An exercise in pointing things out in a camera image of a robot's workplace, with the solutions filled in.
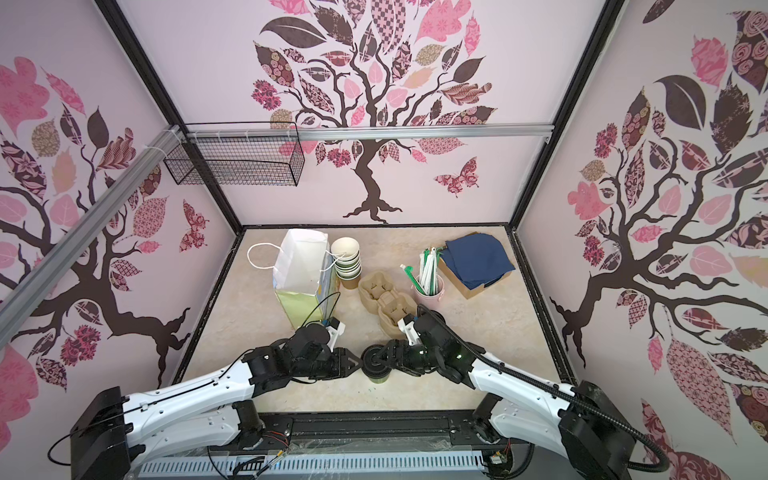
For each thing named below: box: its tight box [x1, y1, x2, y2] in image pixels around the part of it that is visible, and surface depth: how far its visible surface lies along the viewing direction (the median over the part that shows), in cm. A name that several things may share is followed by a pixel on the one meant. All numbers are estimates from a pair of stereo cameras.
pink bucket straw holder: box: [411, 274, 445, 309], surface depth 93 cm
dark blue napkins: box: [441, 233, 516, 290], surface depth 106 cm
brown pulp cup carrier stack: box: [358, 271, 418, 339], surface depth 88 cm
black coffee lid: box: [361, 344, 391, 378], surface depth 75 cm
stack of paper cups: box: [331, 236, 363, 290], surface depth 92 cm
